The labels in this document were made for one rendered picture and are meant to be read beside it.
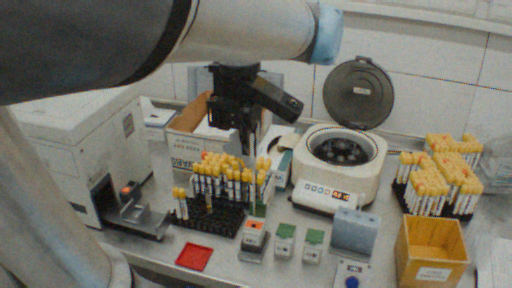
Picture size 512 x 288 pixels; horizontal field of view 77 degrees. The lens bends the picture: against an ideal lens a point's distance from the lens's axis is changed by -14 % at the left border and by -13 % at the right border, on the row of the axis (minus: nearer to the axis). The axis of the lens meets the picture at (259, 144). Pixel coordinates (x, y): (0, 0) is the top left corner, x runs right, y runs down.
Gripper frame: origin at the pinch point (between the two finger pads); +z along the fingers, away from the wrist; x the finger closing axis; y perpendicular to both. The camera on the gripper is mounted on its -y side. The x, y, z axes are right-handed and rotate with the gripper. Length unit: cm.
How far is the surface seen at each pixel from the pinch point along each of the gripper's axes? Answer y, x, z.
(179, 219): 19.7, -1.6, 22.2
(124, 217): 31.3, 4.9, 19.3
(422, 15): -34, -53, -21
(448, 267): -42.3, 2.9, 16.3
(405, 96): -33, -56, 6
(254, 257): -1.3, 3.9, 23.0
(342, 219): -18.7, -4.6, 14.6
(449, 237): -45, -10, 20
